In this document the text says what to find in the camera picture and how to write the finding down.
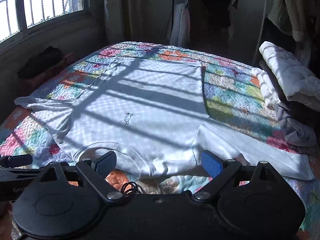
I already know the white long sleeve shirt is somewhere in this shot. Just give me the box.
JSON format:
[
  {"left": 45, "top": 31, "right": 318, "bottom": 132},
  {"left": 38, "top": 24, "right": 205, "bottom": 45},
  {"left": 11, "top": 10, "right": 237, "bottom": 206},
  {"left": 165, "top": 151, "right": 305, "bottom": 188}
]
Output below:
[{"left": 15, "top": 58, "right": 314, "bottom": 180}]

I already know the white folded clothes pile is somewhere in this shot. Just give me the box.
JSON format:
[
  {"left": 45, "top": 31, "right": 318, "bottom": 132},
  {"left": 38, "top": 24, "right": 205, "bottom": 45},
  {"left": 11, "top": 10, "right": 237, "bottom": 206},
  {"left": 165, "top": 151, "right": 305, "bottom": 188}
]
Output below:
[{"left": 251, "top": 68, "right": 280, "bottom": 109}]

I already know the person left hand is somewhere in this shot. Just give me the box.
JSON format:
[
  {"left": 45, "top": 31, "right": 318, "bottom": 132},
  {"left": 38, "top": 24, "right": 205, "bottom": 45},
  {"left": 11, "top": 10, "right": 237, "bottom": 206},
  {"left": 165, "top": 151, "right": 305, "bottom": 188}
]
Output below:
[{"left": 0, "top": 202, "right": 12, "bottom": 240}]

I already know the pink suitcase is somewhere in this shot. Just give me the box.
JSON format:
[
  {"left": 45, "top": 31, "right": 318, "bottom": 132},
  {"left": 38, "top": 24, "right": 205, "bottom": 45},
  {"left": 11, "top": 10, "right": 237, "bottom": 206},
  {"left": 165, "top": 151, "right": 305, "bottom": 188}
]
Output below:
[{"left": 18, "top": 53, "right": 75, "bottom": 96}]

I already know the floral quilted bedspread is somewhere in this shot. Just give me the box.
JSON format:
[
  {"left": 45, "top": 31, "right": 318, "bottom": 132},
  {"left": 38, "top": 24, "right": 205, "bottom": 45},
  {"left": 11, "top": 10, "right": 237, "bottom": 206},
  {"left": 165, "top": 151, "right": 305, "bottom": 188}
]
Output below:
[{"left": 1, "top": 42, "right": 319, "bottom": 239}]

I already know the grey folded garment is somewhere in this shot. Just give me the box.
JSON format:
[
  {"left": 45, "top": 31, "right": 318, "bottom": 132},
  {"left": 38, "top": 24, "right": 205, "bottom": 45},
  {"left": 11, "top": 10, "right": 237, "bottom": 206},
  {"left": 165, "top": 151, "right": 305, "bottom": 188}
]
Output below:
[{"left": 274, "top": 104, "right": 317, "bottom": 147}]

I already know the black bag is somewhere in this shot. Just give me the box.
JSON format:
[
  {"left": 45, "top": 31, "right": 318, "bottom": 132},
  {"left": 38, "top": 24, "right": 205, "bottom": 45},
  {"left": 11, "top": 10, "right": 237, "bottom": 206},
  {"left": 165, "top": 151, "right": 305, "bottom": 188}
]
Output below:
[{"left": 17, "top": 46, "right": 63, "bottom": 79}]

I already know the white hanging garment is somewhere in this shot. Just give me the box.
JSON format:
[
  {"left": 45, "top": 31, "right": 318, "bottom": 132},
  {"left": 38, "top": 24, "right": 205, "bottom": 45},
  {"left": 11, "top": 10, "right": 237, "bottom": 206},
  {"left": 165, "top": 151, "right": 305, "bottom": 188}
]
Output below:
[{"left": 169, "top": 3, "right": 190, "bottom": 48}]

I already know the barred window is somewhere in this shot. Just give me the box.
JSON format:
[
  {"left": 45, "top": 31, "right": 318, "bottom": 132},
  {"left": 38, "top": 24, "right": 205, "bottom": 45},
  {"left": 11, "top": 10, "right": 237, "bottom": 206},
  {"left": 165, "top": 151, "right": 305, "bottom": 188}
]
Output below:
[{"left": 1, "top": 0, "right": 85, "bottom": 43}]

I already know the beige curtain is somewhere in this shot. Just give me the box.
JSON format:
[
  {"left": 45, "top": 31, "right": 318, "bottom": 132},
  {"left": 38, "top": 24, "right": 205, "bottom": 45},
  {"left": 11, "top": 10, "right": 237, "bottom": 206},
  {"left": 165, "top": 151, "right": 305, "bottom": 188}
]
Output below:
[{"left": 104, "top": 0, "right": 148, "bottom": 43}]

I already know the black cable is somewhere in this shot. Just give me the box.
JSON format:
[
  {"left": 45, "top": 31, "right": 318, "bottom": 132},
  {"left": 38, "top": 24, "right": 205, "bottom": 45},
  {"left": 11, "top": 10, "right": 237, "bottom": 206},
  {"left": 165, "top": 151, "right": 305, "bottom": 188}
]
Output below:
[{"left": 120, "top": 180, "right": 143, "bottom": 198}]

